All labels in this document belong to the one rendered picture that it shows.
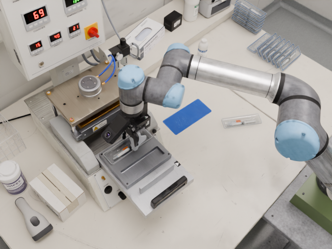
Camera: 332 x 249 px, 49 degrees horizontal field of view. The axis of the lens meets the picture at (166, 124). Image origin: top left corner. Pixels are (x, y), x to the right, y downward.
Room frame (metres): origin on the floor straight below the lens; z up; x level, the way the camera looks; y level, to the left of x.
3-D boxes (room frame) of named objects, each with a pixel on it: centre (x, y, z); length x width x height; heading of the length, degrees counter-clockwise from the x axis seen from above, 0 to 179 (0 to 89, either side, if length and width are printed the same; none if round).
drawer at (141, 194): (0.64, 0.07, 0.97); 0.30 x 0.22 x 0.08; 45
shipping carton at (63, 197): (0.59, 0.39, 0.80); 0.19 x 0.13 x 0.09; 50
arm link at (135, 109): (0.72, 0.11, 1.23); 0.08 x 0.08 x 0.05
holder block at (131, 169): (0.67, 0.10, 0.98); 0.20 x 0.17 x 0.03; 135
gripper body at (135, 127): (0.72, 0.11, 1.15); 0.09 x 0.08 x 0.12; 135
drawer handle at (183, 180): (0.54, -0.03, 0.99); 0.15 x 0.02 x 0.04; 135
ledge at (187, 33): (1.63, 0.03, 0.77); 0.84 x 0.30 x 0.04; 140
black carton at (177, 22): (1.64, 0.01, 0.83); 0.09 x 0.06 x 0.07; 143
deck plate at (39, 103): (0.88, 0.31, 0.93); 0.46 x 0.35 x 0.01; 45
